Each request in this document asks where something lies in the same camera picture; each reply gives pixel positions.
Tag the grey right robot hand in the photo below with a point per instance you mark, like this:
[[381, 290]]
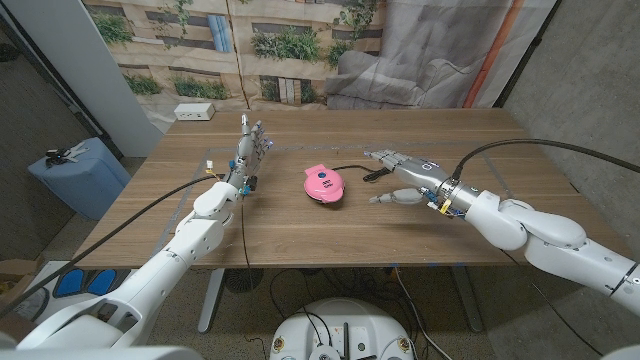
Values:
[[425, 175]]

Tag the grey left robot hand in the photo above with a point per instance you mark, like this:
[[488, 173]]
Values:
[[244, 162]]

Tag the pink mini sandwich press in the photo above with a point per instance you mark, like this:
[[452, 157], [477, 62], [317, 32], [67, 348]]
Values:
[[324, 186]]

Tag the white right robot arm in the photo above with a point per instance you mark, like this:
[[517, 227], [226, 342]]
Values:
[[550, 240]]

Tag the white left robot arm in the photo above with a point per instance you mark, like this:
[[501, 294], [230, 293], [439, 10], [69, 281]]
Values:
[[165, 270]]

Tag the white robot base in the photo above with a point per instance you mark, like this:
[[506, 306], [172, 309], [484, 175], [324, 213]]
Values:
[[345, 320]]

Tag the white power strip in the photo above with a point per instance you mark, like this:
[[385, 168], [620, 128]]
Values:
[[194, 111]]

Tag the black round floor stand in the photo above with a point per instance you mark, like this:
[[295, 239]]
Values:
[[243, 280]]

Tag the building print backdrop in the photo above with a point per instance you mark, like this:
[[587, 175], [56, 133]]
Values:
[[200, 50]]

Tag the white table leg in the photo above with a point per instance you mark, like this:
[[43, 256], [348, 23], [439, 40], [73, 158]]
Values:
[[469, 305], [210, 305]]

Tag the black backdrop stand pole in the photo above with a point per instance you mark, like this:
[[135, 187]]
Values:
[[525, 55]]

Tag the blue plastic bin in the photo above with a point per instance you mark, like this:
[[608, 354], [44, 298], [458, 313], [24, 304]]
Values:
[[85, 185]]

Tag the grey keys bundle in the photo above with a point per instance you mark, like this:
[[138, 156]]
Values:
[[76, 151]]

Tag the small black gadget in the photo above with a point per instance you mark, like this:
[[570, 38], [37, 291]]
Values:
[[56, 156]]

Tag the white pedal board blue pads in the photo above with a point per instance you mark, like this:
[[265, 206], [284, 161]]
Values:
[[75, 282]]

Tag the white robot torso edge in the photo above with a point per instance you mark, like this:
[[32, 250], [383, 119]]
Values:
[[100, 353]]

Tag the brown cardboard box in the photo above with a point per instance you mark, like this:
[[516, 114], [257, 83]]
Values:
[[15, 272]]

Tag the white wall panel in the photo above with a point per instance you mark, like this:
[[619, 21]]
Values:
[[85, 65]]

